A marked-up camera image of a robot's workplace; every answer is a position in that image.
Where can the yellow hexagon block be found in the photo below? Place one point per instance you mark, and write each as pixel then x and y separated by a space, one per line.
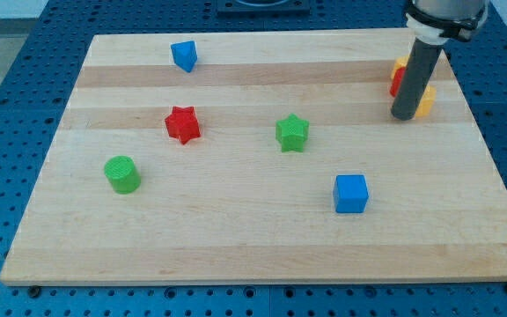
pixel 427 101

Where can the red star block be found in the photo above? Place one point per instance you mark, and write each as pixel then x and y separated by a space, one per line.
pixel 182 124

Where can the red block behind rod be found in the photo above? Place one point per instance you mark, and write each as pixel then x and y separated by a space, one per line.
pixel 396 81

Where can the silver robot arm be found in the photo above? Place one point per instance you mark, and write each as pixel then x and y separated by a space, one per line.
pixel 436 21

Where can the yellow block at back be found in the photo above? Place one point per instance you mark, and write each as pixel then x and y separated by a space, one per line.
pixel 399 62

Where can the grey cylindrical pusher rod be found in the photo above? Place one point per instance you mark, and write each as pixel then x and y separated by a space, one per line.
pixel 421 63

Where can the green star block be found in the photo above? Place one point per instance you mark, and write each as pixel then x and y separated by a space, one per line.
pixel 292 133

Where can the blue triangle block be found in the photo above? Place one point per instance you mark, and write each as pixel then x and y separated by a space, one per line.
pixel 184 55

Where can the wooden board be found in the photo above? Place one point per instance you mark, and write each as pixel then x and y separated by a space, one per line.
pixel 230 207

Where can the green cylinder block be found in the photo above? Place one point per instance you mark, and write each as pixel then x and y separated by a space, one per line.
pixel 122 174

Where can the blue cube block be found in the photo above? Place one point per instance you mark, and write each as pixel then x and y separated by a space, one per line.
pixel 350 193

